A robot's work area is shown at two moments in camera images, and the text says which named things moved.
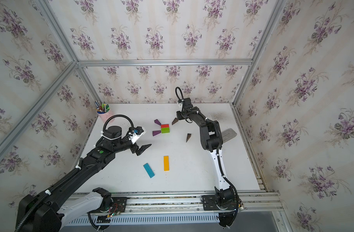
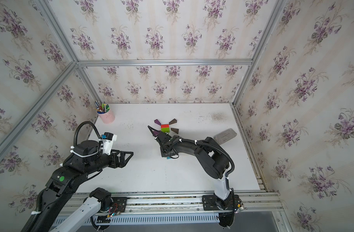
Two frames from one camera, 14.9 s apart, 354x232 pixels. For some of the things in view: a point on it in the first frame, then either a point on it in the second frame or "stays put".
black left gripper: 135,147 to 116,164
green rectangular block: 165,130 stays put
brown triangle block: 188,136 to 176,130
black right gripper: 178,114 to 162,153
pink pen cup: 106,115 stays put
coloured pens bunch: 102,108 stays put
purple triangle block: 157,122 stays put
